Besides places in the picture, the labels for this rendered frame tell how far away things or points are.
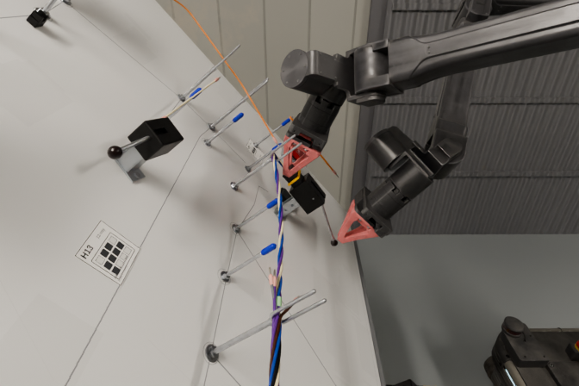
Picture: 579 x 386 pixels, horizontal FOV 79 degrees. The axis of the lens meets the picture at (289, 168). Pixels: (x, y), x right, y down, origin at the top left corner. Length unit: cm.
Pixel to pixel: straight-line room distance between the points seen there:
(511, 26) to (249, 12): 150
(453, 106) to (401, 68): 24
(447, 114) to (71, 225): 61
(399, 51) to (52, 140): 43
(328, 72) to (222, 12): 140
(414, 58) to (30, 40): 47
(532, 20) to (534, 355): 138
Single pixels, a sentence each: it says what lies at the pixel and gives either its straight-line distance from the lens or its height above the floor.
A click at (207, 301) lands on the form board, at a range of 44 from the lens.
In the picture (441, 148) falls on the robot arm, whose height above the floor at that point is 124.
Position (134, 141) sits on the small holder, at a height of 135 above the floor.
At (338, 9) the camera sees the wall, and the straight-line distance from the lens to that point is 188.
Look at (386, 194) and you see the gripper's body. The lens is 64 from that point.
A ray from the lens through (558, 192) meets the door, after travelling 272.
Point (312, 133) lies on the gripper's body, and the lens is 58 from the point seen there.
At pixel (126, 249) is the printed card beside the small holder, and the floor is 126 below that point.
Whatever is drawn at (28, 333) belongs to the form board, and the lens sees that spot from 33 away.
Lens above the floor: 150
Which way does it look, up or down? 29 degrees down
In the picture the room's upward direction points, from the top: straight up
